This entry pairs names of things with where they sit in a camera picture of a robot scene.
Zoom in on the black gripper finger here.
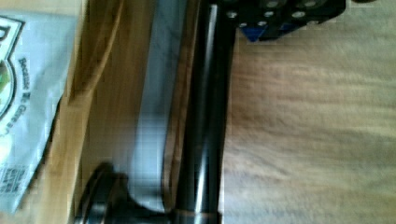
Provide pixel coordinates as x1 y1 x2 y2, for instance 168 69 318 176
218 0 347 42

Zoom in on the wooden drawer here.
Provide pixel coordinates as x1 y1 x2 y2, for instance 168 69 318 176
1 0 395 224

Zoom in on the silver chip bag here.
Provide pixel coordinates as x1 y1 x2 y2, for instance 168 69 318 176
0 10 77 213

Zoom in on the black drawer handle bar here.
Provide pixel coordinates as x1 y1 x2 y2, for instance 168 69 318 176
74 0 238 224

